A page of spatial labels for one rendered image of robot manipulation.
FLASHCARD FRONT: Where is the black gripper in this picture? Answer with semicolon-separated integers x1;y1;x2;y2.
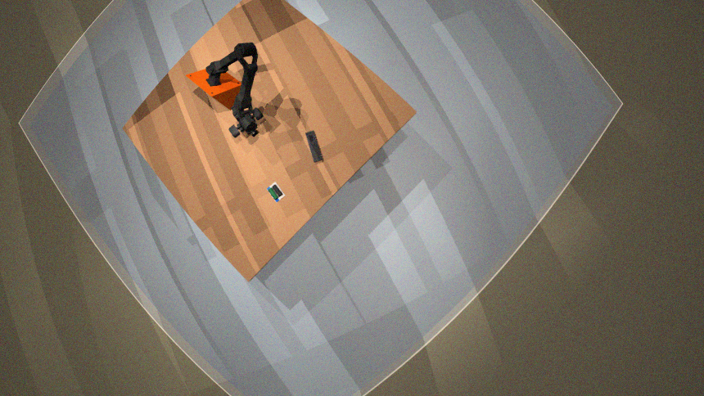
229;107;264;137

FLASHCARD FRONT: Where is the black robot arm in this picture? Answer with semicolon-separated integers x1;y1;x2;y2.
205;43;258;135

